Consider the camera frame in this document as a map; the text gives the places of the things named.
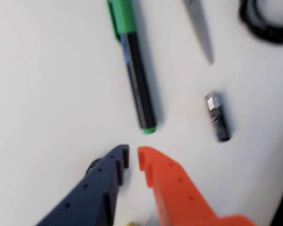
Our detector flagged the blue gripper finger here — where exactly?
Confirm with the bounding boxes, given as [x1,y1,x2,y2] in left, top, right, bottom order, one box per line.
[34,144,130,226]

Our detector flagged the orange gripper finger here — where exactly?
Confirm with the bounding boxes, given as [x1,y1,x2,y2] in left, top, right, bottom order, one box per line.
[137,145,255,226]

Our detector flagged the black cylindrical battery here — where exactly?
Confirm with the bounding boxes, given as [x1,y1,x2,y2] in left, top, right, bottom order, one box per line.
[204,92,232,143]

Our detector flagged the black marker with green cap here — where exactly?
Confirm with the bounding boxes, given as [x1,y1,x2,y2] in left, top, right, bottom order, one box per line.
[106,0,158,136]

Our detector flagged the scissors with blue handles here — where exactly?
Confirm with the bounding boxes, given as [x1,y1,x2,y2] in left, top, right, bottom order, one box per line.
[182,0,215,65]

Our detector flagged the black coiled usb cable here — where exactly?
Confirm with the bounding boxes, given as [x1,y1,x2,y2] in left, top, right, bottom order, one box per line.
[238,0,283,47]

